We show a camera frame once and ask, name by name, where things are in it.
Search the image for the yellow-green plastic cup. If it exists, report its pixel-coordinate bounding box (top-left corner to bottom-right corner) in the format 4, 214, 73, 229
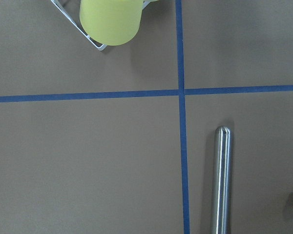
79, 0, 146, 46

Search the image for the stainless steel muddler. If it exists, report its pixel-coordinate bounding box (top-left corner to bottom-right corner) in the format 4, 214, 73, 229
210, 126, 232, 234

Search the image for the white wire cup rack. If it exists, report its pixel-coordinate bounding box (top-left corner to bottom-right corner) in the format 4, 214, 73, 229
50, 0, 159, 52

